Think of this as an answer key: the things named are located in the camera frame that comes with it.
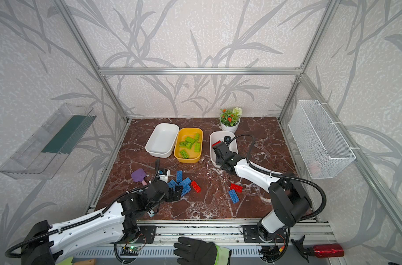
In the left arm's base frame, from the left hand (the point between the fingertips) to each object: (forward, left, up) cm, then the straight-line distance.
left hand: (178, 183), depth 81 cm
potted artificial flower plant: (+39, -27, +5) cm, 48 cm away
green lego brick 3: (+34, -6, -7) cm, 35 cm away
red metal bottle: (-26, -65, -3) cm, 70 cm away
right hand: (+18, -23, +2) cm, 29 cm away
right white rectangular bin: (+33, -19, -5) cm, 38 cm away
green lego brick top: (+33, -2, -8) cm, 34 cm away
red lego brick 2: (+30, -19, -7) cm, 36 cm away
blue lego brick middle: (0, -3, -7) cm, 7 cm away
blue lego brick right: (-4, -28, -6) cm, 29 cm away
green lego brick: (+26, -7, -7) cm, 28 cm away
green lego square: (+29, +2, -7) cm, 30 cm away
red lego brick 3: (0, -30, -7) cm, 31 cm away
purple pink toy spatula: (+8, +25, -9) cm, 28 cm away
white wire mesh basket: (+5, -58, +27) cm, 65 cm away
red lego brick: (+1, -8, -6) cm, 10 cm away
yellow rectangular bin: (+27, -2, -6) cm, 28 cm away
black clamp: (-27, -55, -5) cm, 62 cm away
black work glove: (-27, -8, -5) cm, 29 cm away
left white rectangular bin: (+30, +17, -9) cm, 36 cm away
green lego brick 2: (+21, 0, -7) cm, 22 cm away
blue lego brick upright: (+7, +2, -7) cm, 10 cm away
